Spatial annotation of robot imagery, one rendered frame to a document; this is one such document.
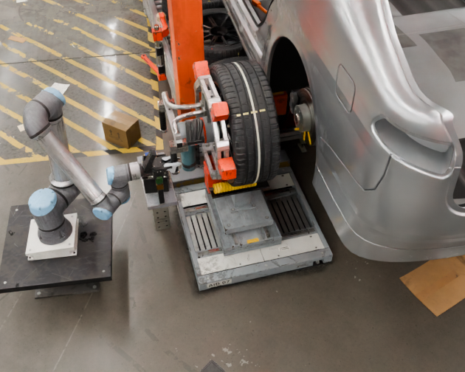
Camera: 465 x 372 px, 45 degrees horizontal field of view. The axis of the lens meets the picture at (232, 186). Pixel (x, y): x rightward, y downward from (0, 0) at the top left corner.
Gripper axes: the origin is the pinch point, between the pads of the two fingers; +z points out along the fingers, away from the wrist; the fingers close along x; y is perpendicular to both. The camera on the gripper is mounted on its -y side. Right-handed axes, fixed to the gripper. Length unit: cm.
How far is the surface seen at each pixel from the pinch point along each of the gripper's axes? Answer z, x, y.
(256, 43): 66, -81, -9
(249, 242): 36, 12, 65
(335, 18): 66, 22, -83
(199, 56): 25, -56, -22
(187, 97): 16, -56, 5
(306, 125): 72, -6, -4
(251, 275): 33, 27, 77
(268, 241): 48, 12, 68
